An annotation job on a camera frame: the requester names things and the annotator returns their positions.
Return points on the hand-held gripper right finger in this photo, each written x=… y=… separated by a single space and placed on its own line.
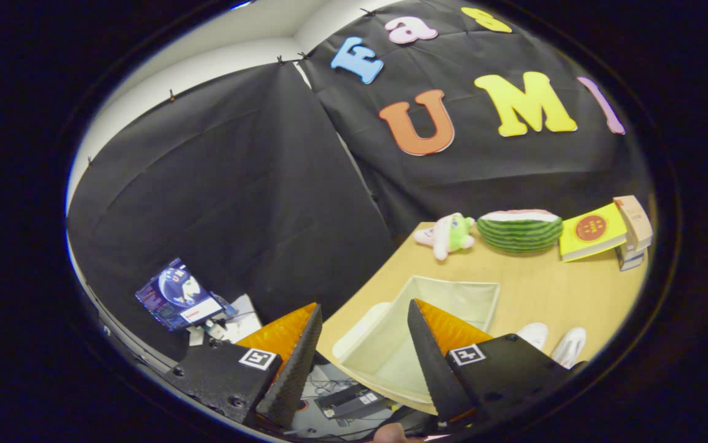
x=430 y=363

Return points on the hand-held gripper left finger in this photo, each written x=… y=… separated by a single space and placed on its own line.
x=295 y=375

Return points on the beige fabric storage box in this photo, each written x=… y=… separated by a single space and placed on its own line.
x=378 y=357

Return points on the white shoe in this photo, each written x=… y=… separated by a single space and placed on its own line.
x=569 y=344
x=533 y=333

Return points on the black device box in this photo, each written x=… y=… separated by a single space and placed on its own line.
x=354 y=401

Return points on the white paper sheets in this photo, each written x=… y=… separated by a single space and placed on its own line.
x=243 y=317

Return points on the pink green plush toy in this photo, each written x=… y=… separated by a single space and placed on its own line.
x=449 y=237

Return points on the lit computer screen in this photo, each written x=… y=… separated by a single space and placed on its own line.
x=175 y=295

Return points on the watermelon slice plush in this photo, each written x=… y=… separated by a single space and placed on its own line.
x=520 y=234

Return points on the yellow book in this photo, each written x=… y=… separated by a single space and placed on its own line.
x=593 y=231

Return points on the dark grey book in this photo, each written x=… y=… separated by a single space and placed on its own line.
x=629 y=263

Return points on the white book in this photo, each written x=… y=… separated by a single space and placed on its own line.
x=633 y=252

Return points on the beige book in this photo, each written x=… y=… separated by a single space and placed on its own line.
x=633 y=218

